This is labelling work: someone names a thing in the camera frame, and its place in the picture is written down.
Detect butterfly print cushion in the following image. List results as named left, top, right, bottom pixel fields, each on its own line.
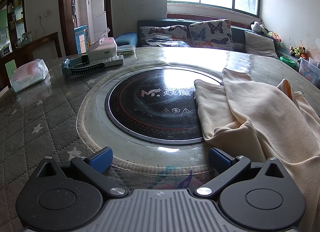
left=188, top=19, right=235, bottom=52
left=138, top=25, right=190, bottom=48

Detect white tissue box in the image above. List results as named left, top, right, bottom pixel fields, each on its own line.
left=96, top=27, right=118, bottom=50

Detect white power strip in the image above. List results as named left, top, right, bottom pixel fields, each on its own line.
left=90, top=55, right=124, bottom=67

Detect clear plastic storage box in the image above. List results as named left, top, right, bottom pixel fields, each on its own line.
left=297, top=57, right=320, bottom=86

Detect group of small plush toys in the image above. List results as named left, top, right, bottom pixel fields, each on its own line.
left=290, top=46, right=309, bottom=59

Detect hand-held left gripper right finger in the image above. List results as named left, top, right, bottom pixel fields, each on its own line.
left=195, top=147, right=288, bottom=196

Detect dark wooden door frame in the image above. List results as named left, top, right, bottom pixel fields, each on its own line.
left=58, top=0, right=113, bottom=57

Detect grey cushion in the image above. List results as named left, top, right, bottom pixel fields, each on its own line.
left=244, top=31, right=279, bottom=60

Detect flat green box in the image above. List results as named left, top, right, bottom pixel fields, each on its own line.
left=116, top=44, right=137, bottom=56

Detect white cardboard box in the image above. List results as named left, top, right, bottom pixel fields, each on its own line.
left=87, top=44, right=117, bottom=62

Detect blue small cabinet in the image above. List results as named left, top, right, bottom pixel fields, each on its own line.
left=74, top=25, right=88, bottom=54

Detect dark wooden sideboard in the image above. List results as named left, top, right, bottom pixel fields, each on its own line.
left=0, top=31, right=62, bottom=92

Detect white soft tissue pack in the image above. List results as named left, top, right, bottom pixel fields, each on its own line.
left=9, top=59, right=50, bottom=93

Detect blue smartwatch with black strap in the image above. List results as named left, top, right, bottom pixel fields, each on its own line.
left=62, top=56, right=105, bottom=77

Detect cream long-sleeved garment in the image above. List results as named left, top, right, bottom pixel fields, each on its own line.
left=194, top=68, right=320, bottom=164

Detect hanging garments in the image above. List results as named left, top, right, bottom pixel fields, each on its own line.
left=71, top=0, right=77, bottom=26

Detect green striped folder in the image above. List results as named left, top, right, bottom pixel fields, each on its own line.
left=5, top=60, right=17, bottom=77

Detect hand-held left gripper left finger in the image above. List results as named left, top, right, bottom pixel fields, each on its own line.
left=32, top=146, right=128, bottom=198

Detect round black induction cooktop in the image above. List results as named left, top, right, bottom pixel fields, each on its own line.
left=96, top=66, right=224, bottom=145

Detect blue sofa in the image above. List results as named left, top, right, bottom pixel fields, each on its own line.
left=114, top=18, right=320, bottom=90

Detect panda plush toy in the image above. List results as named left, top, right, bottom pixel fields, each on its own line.
left=251, top=21, right=269, bottom=35

